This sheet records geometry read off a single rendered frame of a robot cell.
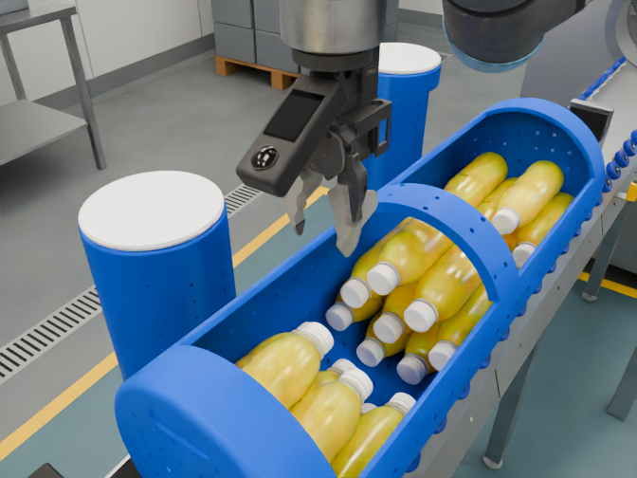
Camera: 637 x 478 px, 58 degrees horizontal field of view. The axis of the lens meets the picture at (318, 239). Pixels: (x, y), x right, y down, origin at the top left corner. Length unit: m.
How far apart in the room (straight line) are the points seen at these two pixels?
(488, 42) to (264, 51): 4.00
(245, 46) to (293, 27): 4.13
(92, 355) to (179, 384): 1.85
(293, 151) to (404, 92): 1.38
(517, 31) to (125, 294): 0.85
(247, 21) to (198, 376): 4.09
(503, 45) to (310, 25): 0.18
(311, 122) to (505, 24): 0.18
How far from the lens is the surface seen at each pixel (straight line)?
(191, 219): 1.12
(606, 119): 1.59
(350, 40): 0.49
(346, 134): 0.53
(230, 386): 0.55
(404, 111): 1.88
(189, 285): 1.13
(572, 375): 2.37
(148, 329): 1.20
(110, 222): 1.15
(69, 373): 2.37
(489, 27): 0.53
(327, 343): 0.68
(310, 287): 0.89
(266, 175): 0.48
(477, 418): 1.01
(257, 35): 4.52
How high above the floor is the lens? 1.65
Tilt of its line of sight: 36 degrees down
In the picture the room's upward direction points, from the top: straight up
